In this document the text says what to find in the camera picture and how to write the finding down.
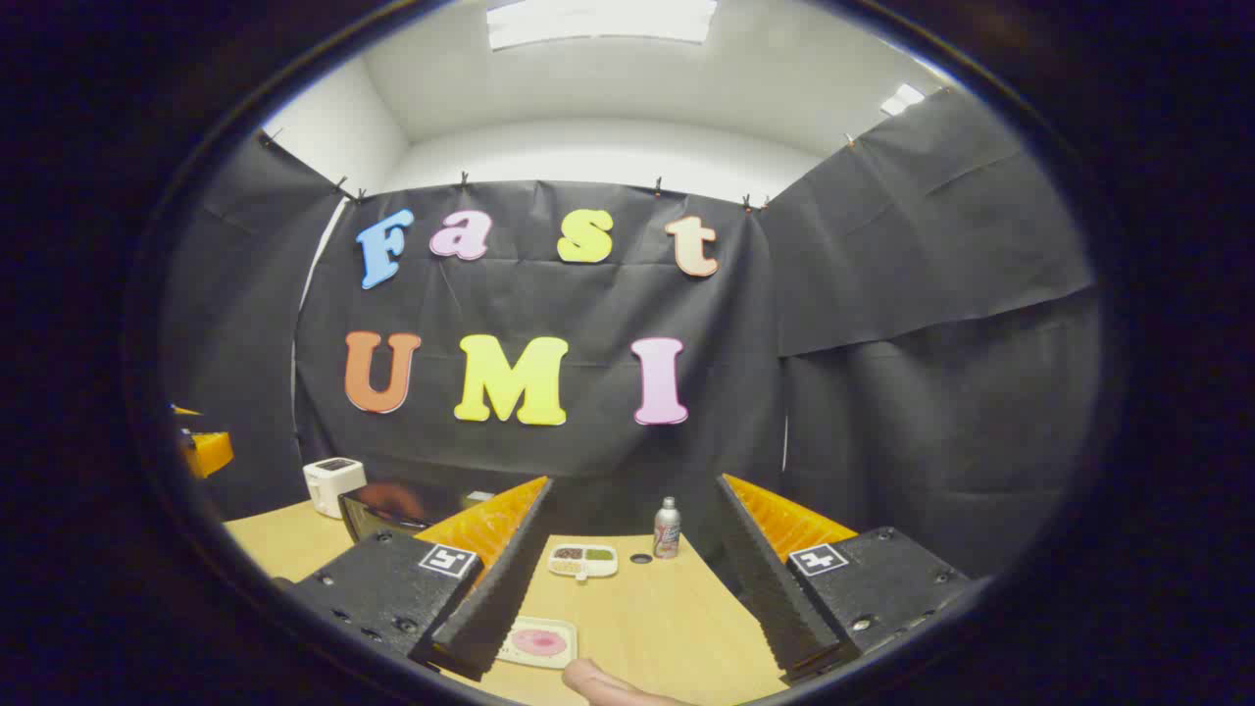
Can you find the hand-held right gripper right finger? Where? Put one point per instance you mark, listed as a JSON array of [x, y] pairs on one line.
[[770, 588]]

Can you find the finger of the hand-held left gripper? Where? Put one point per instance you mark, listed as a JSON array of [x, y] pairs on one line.
[[208, 453]]

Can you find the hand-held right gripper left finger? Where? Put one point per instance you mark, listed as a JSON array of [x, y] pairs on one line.
[[505, 579]]

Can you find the pink round food piece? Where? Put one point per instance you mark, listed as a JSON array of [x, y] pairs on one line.
[[539, 642]]

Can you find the white rectangular plate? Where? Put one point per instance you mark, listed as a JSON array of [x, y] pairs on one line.
[[561, 630]]

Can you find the black electric oven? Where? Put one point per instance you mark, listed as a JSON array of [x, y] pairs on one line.
[[392, 510]]

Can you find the white divided seasoning dish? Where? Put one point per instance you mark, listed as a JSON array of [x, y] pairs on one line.
[[583, 561]]

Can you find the silver drink bottle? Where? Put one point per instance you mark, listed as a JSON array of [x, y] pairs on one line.
[[667, 529]]

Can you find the white toaster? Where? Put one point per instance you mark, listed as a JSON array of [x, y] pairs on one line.
[[331, 485]]

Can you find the ceiling light panel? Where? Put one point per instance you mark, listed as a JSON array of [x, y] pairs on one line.
[[902, 99]]

